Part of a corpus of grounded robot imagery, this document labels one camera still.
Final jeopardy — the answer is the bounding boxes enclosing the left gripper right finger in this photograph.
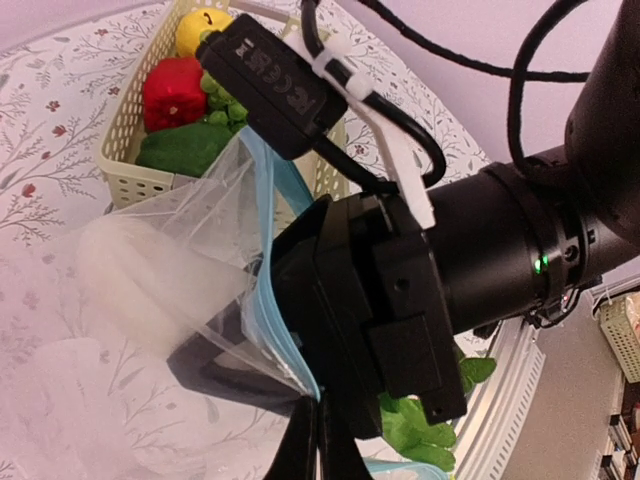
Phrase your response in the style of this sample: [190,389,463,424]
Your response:
[319,392,373,480]

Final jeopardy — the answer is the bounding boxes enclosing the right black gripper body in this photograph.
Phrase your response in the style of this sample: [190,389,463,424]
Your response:
[271,195,467,439]

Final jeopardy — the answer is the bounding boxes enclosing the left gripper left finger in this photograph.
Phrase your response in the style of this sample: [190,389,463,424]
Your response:
[269,397,319,480]

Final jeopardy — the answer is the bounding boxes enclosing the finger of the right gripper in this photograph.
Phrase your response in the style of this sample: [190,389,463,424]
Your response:
[167,300,300,416]

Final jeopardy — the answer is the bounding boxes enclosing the clear zip top bag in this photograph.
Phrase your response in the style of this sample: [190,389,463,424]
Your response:
[0,127,451,480]

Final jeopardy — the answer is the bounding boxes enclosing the green toy vegetable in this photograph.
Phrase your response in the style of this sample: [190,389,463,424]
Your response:
[135,123,233,178]

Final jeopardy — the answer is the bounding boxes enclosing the green toy grapes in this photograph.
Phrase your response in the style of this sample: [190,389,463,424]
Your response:
[200,73,248,133]

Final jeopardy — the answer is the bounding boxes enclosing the white toy radish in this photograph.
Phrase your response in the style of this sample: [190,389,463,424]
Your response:
[76,215,458,473]

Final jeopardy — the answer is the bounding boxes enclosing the floral table mat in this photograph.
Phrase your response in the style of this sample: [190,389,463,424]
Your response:
[0,0,494,480]

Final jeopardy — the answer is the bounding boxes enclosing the beige perforated plastic basket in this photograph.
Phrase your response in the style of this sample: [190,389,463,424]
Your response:
[97,0,351,214]

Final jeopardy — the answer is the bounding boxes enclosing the red toy pepper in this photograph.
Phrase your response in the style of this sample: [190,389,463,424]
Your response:
[142,57,207,132]

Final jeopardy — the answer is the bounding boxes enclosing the background basket of toys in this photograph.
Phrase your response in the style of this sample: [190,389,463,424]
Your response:
[596,292,640,384]

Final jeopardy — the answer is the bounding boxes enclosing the yellow toy apple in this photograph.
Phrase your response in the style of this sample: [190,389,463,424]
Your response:
[175,8,234,57]

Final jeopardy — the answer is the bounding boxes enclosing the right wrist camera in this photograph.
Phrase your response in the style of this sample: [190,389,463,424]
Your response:
[196,14,446,229]

